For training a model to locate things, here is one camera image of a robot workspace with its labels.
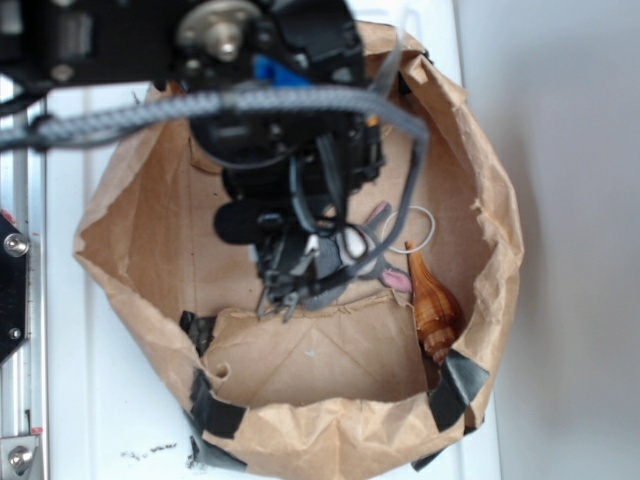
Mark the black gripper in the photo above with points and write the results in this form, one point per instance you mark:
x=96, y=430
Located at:
x=288, y=172

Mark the gray plush bunny toy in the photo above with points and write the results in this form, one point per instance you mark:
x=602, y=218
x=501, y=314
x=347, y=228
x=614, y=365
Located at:
x=353, y=242

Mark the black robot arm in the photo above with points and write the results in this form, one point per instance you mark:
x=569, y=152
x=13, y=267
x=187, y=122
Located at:
x=47, y=45

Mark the brown spiral seashell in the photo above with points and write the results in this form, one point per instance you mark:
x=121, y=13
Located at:
x=436, y=310

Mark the brown paper bag tray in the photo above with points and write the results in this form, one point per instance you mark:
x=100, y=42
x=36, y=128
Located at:
x=342, y=393

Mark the white plastic base tray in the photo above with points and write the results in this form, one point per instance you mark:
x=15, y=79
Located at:
x=110, y=416

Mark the black mounting bracket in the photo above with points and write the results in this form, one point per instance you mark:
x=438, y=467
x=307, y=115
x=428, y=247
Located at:
x=15, y=248

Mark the aluminium frame rail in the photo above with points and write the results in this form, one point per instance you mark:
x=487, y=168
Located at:
x=24, y=401

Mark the silver corner bracket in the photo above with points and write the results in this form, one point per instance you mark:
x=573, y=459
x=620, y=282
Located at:
x=21, y=458

